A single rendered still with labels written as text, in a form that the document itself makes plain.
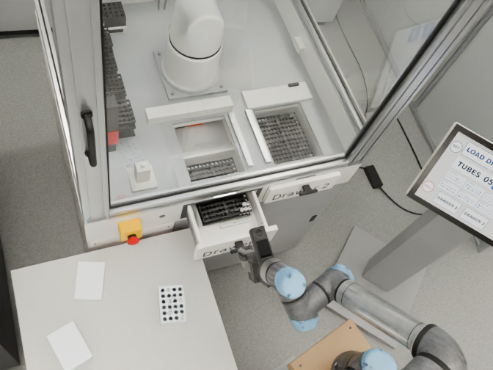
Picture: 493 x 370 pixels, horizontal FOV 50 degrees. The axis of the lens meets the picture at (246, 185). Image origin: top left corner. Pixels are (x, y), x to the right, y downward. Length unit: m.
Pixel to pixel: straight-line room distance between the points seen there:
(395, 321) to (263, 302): 1.38
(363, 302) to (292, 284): 0.19
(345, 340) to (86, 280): 0.89
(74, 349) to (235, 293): 1.13
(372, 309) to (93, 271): 0.92
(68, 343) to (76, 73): 0.92
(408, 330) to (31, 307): 1.15
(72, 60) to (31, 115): 2.05
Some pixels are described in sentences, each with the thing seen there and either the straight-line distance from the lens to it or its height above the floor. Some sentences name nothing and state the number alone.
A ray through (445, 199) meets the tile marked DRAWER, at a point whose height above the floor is 1.01.
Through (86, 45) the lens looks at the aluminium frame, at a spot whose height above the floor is 1.75.
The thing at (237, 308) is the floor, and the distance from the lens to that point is 2.66.
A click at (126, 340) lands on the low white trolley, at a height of 0.76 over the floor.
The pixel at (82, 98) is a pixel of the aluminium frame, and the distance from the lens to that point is 1.17.
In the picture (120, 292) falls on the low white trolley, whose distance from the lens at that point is 1.84.
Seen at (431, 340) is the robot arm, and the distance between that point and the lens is 1.33.
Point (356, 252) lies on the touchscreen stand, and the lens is 2.91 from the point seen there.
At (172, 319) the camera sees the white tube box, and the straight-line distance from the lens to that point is 1.81.
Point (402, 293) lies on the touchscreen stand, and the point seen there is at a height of 0.04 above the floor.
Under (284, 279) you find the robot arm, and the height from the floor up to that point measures 1.25.
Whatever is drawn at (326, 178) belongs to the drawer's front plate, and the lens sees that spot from 1.96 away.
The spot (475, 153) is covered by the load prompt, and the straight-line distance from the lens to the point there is 2.00.
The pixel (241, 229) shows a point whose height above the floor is 0.84.
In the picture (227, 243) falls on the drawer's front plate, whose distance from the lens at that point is 1.76.
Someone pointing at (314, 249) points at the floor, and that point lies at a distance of 2.87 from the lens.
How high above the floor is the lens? 2.52
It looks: 60 degrees down
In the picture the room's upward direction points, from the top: 24 degrees clockwise
